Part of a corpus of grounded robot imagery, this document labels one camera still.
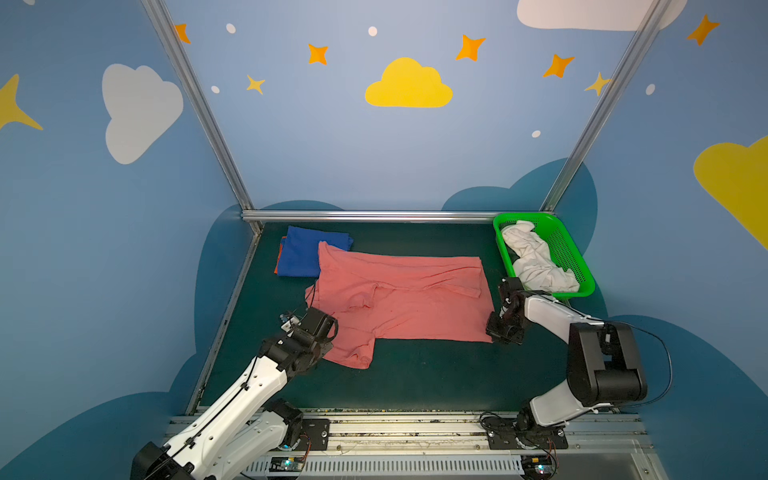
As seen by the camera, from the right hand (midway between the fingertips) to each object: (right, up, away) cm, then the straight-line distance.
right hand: (497, 334), depth 92 cm
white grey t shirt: (+18, +21, +13) cm, 30 cm away
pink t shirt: (-16, +10, +10) cm, 21 cm away
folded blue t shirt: (-67, +26, +19) cm, 75 cm away
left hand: (-51, 0, -11) cm, 52 cm away
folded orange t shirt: (-75, +27, +20) cm, 82 cm away
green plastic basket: (+30, +27, +16) cm, 43 cm away
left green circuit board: (-59, -26, -21) cm, 68 cm away
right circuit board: (+2, -27, -20) cm, 34 cm away
